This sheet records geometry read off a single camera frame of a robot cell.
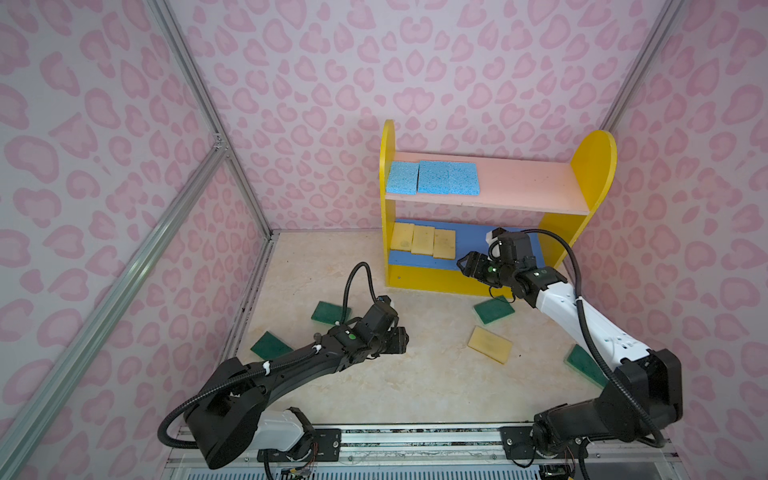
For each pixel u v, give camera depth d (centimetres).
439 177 75
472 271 74
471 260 75
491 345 88
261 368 45
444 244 95
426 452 73
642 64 77
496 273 70
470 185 73
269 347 88
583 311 50
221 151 90
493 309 96
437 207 117
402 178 75
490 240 77
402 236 98
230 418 41
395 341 73
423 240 95
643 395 41
